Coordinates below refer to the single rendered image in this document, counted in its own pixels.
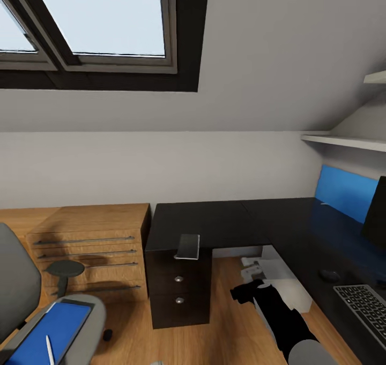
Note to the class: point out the folder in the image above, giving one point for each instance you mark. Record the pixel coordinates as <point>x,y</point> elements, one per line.
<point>60,323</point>

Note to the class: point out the keyboard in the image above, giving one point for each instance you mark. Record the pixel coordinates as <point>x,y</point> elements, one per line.
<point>368,306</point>

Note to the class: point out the swivel chair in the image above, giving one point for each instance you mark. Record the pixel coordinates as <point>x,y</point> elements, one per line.
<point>20,291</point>

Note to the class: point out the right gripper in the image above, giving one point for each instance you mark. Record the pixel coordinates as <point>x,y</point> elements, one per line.
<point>242,292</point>

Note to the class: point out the monitor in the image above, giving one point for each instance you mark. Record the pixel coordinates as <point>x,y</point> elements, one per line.
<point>374,227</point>

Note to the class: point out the mouse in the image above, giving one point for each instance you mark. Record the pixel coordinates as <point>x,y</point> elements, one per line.
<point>329,274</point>

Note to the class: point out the notebook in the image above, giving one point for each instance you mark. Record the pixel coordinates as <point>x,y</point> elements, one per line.
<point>188,248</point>

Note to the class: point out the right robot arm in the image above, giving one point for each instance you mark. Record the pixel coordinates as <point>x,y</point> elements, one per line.
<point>287,327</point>

